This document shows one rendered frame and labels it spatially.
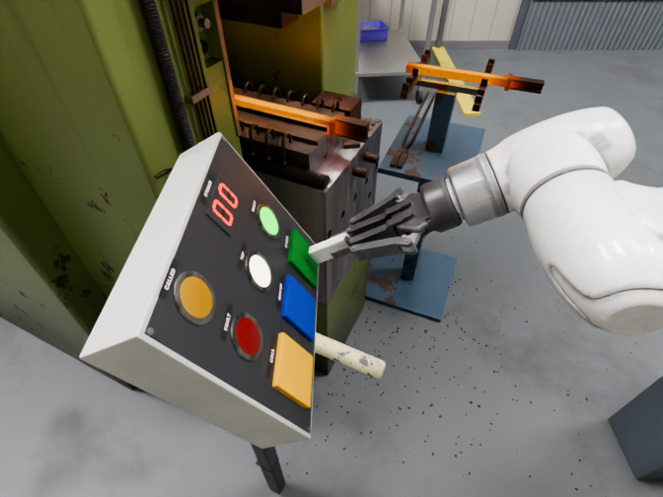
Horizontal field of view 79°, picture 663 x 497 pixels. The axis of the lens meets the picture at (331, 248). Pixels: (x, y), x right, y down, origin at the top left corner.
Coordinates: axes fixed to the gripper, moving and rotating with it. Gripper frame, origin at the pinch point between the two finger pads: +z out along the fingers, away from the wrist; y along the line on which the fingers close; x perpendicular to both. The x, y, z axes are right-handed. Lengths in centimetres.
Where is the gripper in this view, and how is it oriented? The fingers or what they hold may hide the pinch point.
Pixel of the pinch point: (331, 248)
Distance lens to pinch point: 64.4
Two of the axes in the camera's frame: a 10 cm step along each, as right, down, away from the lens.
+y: 0.1, -7.2, 7.0
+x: -5.0, -6.1, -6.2
